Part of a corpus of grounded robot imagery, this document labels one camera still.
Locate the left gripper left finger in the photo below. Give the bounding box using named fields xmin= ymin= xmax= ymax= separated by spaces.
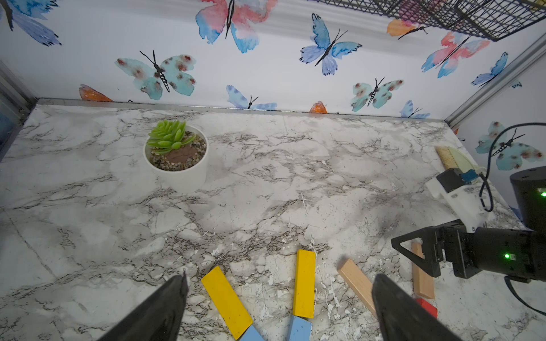
xmin=100 ymin=274 xmax=189 ymax=340

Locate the yellow block long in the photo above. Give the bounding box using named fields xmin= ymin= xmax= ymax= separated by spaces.
xmin=292 ymin=249 xmax=316 ymax=319
xmin=201 ymin=267 xmax=253 ymax=340

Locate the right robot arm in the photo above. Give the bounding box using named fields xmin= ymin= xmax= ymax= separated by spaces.
xmin=391 ymin=167 xmax=545 ymax=283

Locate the blue block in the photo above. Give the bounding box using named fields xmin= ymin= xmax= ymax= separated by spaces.
xmin=239 ymin=325 xmax=264 ymax=341
xmin=287 ymin=315 xmax=312 ymax=341

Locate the black wire wall basket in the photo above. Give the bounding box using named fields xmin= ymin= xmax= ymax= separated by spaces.
xmin=324 ymin=0 xmax=545 ymax=42

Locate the small potted succulent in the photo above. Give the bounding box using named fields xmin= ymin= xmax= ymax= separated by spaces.
xmin=143 ymin=120 xmax=211 ymax=194

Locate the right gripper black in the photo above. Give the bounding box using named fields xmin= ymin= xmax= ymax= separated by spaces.
xmin=390 ymin=219 xmax=546 ymax=283

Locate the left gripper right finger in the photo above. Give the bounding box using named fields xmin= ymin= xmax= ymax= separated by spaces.
xmin=372 ymin=274 xmax=461 ymax=341

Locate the green hand brush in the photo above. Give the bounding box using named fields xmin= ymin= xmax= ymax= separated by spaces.
xmin=435 ymin=146 xmax=486 ymax=175

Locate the red block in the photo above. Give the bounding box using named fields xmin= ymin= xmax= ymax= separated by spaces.
xmin=416 ymin=298 xmax=438 ymax=318

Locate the natural wood block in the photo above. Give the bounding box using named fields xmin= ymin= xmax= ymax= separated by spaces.
xmin=412 ymin=264 xmax=435 ymax=300
xmin=338 ymin=259 xmax=377 ymax=318

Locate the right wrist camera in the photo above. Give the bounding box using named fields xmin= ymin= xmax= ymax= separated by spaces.
xmin=425 ymin=169 xmax=491 ymax=233

